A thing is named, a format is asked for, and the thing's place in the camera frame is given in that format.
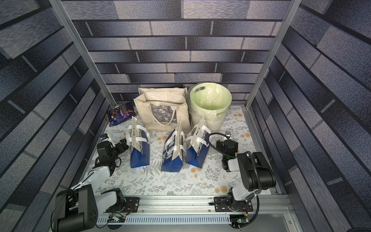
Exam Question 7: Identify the blue white bag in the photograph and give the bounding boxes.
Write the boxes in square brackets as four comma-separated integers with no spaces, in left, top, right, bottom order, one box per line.
[126,117,150,168]
[186,117,211,168]
[161,124,186,173]

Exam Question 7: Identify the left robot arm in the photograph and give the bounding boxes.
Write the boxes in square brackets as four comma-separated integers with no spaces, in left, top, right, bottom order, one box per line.
[50,138,131,232]

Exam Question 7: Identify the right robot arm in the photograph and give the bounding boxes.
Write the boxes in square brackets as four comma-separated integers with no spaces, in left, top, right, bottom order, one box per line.
[213,139,276,212]

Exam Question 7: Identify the floral table mat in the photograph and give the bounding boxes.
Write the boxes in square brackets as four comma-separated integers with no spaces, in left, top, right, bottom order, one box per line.
[96,106,256,196]

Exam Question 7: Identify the purple snack packet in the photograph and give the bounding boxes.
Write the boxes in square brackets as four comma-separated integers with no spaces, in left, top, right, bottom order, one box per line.
[106,101,136,127]

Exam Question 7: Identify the green lined trash bin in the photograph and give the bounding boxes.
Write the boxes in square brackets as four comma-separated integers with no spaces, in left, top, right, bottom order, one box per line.
[186,83,232,132]

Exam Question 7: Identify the beige canvas tote bag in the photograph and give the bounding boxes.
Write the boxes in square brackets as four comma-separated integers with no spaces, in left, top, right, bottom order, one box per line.
[134,88,191,133]

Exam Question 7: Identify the black corrugated cable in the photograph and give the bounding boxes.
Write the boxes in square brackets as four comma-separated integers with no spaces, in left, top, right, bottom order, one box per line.
[208,132,263,228]

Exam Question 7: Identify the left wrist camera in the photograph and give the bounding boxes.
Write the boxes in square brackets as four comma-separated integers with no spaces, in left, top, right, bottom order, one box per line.
[100,133,110,142]

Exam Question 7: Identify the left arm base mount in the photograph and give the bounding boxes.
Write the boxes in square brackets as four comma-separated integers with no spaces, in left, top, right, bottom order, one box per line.
[105,197,140,214]

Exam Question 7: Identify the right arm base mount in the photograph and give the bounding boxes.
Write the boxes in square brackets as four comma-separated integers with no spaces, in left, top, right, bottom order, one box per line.
[209,197,254,212]

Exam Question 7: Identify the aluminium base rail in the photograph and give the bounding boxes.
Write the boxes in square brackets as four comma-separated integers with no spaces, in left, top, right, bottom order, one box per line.
[93,195,295,228]

